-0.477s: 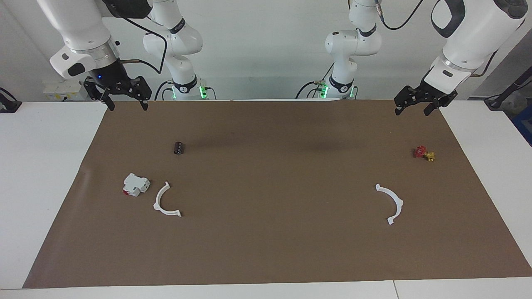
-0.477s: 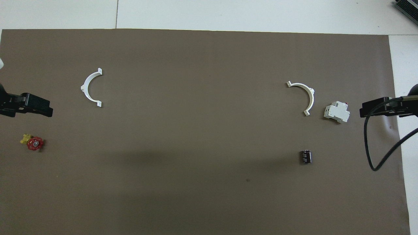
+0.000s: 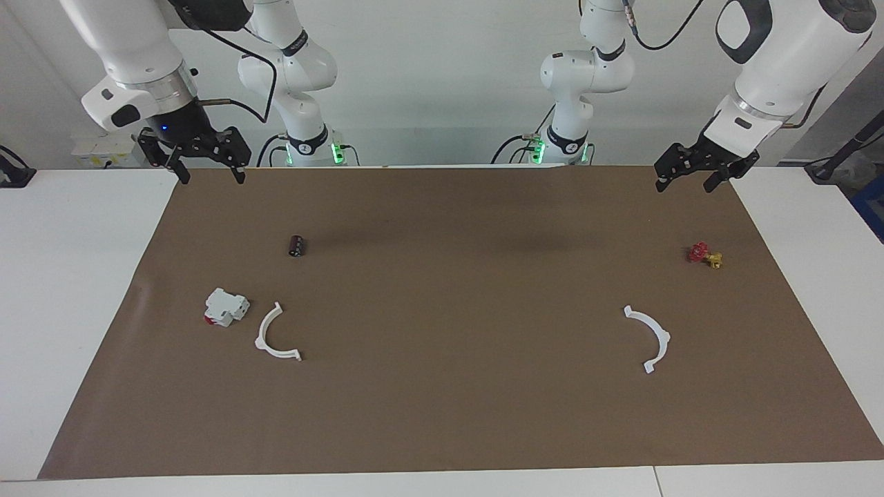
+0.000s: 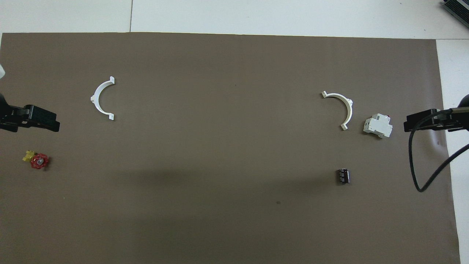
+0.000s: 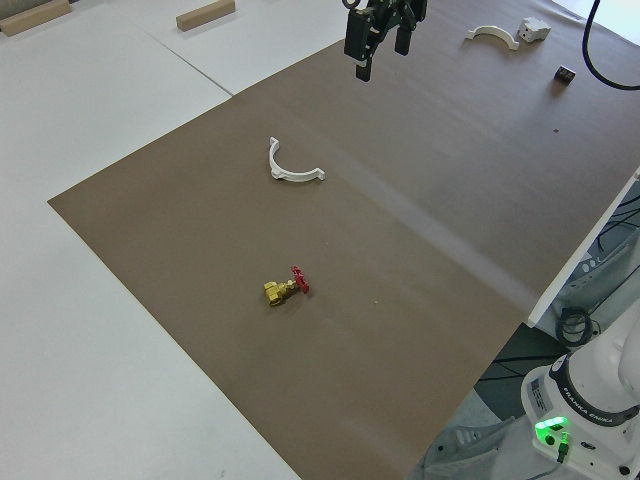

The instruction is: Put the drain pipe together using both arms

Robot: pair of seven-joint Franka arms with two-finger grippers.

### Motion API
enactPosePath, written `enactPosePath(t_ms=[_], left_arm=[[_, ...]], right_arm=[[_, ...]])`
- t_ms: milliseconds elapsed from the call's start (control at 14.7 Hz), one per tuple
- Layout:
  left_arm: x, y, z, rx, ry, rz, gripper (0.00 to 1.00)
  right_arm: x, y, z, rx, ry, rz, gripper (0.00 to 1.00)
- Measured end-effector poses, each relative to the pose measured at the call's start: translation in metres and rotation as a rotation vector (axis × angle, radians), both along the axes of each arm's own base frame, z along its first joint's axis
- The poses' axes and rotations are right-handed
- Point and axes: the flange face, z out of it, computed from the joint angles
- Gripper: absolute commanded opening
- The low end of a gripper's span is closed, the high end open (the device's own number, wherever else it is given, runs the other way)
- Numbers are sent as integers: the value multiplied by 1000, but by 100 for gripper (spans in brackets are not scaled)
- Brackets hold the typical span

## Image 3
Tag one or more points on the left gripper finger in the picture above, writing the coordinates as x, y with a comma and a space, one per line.
731, 172
677, 166

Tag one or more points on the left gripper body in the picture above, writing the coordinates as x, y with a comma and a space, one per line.
718, 153

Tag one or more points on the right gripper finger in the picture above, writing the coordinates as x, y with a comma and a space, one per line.
169, 155
231, 148

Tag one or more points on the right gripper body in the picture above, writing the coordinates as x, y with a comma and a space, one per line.
181, 123

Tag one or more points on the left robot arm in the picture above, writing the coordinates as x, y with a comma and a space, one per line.
780, 62

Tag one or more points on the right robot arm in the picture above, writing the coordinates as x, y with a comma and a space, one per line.
131, 48

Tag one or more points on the white curved pipe clamp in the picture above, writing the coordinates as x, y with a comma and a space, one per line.
659, 337
265, 339

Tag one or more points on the white socket box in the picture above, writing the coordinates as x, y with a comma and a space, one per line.
103, 150

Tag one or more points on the red and brass valve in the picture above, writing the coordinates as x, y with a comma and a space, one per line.
703, 254

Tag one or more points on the black stand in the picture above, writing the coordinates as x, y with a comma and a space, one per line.
14, 172
839, 155

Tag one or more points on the black cylindrical capacitor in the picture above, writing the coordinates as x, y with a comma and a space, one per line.
298, 246

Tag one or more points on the blue crate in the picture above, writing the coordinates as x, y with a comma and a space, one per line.
871, 207

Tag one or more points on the white and red circuit breaker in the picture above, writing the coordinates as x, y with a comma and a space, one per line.
226, 307

